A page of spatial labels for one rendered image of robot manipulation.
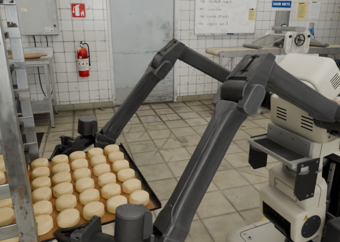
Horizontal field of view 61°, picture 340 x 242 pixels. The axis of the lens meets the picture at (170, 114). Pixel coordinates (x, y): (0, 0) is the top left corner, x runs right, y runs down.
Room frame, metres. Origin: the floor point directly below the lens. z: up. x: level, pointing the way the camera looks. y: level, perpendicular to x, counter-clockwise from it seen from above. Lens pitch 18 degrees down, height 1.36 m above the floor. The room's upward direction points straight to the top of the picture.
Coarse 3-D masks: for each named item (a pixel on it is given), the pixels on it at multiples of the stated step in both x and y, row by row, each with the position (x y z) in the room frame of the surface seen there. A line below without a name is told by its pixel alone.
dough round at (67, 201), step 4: (60, 196) 0.63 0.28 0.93; (64, 196) 0.63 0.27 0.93; (68, 196) 0.63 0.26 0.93; (72, 196) 0.63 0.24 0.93; (56, 200) 0.61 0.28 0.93; (60, 200) 0.61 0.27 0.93; (64, 200) 0.61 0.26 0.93; (68, 200) 0.61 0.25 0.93; (72, 200) 0.61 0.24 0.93; (56, 204) 0.60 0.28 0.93; (60, 204) 0.60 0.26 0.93; (64, 204) 0.59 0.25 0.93; (68, 204) 0.60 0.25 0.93; (72, 204) 0.60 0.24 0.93; (56, 208) 0.60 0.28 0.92; (60, 208) 0.59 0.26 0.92; (64, 208) 0.59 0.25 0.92; (68, 208) 0.59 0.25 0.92
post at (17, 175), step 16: (0, 16) 0.48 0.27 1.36; (0, 32) 0.46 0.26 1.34; (0, 48) 0.45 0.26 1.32; (0, 64) 0.45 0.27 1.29; (0, 80) 0.45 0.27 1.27; (0, 96) 0.45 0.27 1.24; (0, 112) 0.45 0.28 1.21; (16, 112) 0.47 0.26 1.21; (0, 128) 0.45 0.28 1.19; (16, 128) 0.46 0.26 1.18; (16, 144) 0.45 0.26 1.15; (16, 160) 0.45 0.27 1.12; (16, 176) 0.45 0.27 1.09; (16, 192) 0.45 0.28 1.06; (16, 208) 0.45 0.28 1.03; (32, 208) 0.47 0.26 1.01; (16, 224) 0.45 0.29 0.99; (32, 224) 0.46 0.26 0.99; (32, 240) 0.45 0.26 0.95
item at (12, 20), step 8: (8, 8) 0.86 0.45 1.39; (16, 8) 0.87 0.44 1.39; (8, 16) 0.86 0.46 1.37; (16, 16) 0.87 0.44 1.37; (8, 24) 0.86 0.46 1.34; (16, 24) 0.87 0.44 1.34; (16, 40) 0.87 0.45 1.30; (16, 48) 0.86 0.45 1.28; (16, 56) 0.86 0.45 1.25; (16, 72) 0.86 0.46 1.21; (24, 72) 0.87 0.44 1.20; (16, 80) 0.86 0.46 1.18; (24, 80) 0.87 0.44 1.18; (24, 104) 0.86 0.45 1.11; (24, 112) 0.86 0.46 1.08; (32, 112) 0.88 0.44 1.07; (32, 128) 0.87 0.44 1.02; (32, 136) 0.87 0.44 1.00; (32, 160) 0.86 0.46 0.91
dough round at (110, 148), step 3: (111, 144) 0.93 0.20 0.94; (114, 144) 0.93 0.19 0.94; (105, 147) 0.91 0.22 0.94; (108, 147) 0.91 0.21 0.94; (111, 147) 0.91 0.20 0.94; (114, 147) 0.91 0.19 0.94; (117, 147) 0.91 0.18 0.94; (105, 150) 0.89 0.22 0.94; (108, 150) 0.89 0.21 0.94; (111, 150) 0.89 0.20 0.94; (114, 150) 0.89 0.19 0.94; (117, 150) 0.90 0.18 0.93; (105, 153) 0.89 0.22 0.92; (108, 153) 0.89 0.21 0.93
